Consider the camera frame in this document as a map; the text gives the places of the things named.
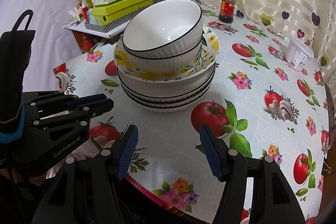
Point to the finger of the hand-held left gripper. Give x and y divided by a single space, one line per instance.
102 107
89 99

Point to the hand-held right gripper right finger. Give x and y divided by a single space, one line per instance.
212 153

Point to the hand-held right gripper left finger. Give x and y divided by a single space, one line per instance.
128 153

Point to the white plate black rim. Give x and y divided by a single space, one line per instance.
168 107
162 85
170 98

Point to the white ribbed bowl black rim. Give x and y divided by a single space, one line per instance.
160 27
168 64

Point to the yellow black floral bowl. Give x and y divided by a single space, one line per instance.
210 47

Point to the white side shelf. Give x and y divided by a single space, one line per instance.
78 27

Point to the vegetable print tablecloth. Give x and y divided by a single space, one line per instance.
262 98

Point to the black white striped box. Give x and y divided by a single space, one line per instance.
110 26

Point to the cluster of small bottles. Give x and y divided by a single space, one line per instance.
81 11

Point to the black binder clip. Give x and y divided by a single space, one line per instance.
326 167

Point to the white plastic tub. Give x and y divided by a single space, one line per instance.
298 53

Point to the red lid sauce jar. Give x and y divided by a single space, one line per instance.
227 8

